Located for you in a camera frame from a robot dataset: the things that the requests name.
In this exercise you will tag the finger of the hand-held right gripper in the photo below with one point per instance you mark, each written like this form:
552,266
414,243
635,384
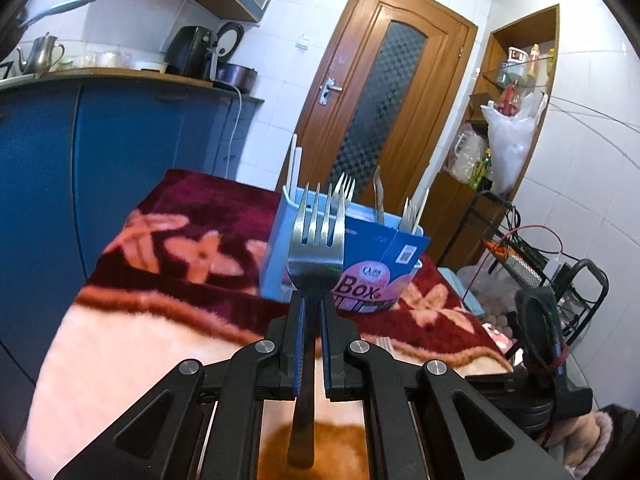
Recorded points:
500,390

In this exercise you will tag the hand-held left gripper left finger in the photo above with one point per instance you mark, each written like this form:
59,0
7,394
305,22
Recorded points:
300,340

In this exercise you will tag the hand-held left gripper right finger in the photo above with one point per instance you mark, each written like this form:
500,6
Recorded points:
327,345

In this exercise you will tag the light blue utensil box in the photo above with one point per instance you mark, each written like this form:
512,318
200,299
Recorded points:
275,260

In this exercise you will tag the steel tongs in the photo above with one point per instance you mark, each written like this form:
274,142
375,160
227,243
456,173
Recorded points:
379,195

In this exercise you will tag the person's right forearm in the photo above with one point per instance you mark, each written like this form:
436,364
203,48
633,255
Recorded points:
615,445

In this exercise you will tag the tray of eggs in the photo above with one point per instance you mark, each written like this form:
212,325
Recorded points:
495,315

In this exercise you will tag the light blue plastic tray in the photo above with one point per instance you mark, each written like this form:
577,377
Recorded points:
460,290

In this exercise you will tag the pink and red floral blanket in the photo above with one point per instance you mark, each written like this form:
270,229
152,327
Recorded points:
150,320

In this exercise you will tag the wooden shelf niche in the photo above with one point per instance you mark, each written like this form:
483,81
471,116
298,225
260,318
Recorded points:
450,220

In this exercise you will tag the green bottle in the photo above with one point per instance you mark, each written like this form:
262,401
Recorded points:
481,172

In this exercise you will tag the clear plastic jug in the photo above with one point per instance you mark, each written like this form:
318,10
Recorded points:
467,155

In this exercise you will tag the white plastic bag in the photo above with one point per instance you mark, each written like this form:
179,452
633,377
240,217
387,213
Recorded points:
510,150

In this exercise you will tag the blue base cabinet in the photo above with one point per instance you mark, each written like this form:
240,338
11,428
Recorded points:
125,160

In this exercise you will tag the dark rice cooker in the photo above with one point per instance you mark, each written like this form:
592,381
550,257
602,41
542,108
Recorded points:
237,79

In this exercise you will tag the wooden door with glass panel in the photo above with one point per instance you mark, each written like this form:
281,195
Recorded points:
350,60

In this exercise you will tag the red bottle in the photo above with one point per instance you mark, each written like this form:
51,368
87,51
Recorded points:
510,102

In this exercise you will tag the black air fryer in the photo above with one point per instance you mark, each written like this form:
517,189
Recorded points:
187,52

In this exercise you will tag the white dish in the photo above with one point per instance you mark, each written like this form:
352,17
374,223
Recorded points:
150,66

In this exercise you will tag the white and red mug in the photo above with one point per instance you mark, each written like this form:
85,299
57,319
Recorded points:
518,62

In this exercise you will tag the small pale bottle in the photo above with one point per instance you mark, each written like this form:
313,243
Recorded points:
534,60

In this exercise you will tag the clear glass bowl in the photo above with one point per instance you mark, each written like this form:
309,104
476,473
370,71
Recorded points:
105,60

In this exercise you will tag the steel kettle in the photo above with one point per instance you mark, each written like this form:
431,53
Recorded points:
42,57

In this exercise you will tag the white light switch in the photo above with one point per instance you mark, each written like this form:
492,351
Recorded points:
302,42

